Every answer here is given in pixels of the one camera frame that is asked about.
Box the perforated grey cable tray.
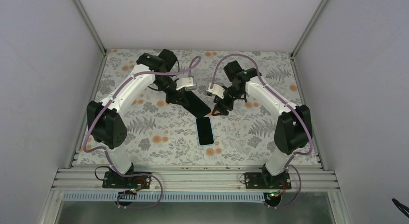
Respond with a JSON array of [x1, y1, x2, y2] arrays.
[[62, 191, 265, 203]]

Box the black object at corner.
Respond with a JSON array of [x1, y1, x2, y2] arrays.
[[392, 198, 409, 218]]

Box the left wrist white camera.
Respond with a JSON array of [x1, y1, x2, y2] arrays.
[[176, 77, 197, 91]]

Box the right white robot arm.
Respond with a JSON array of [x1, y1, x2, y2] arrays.
[[207, 61, 313, 189]]

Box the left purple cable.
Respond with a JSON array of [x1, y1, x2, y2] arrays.
[[82, 56, 202, 210]]

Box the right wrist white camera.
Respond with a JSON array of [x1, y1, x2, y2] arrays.
[[207, 83, 225, 99]]

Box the floral patterned table mat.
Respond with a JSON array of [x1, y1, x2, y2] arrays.
[[76, 49, 320, 167]]

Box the black phone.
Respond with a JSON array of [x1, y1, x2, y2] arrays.
[[183, 91, 211, 118]]

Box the purple cable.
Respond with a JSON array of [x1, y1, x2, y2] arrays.
[[209, 54, 314, 209], [82, 56, 202, 210]]

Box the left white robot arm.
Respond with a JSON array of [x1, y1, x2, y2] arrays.
[[82, 49, 201, 188]]

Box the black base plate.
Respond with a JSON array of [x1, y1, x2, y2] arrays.
[[102, 171, 151, 189], [244, 172, 292, 190]]

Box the aluminium front rail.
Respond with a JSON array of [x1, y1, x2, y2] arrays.
[[52, 167, 340, 192]]

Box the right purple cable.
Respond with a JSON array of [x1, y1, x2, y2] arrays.
[[209, 54, 314, 209]]

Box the wrist white camera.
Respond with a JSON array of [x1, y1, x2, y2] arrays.
[[207, 83, 225, 99], [176, 77, 197, 91]]

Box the phone in light blue case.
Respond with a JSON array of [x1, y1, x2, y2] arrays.
[[196, 117, 215, 146]]

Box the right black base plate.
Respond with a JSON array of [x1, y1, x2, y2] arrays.
[[244, 172, 292, 190]]

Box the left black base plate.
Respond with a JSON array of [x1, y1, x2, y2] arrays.
[[102, 171, 151, 189]]

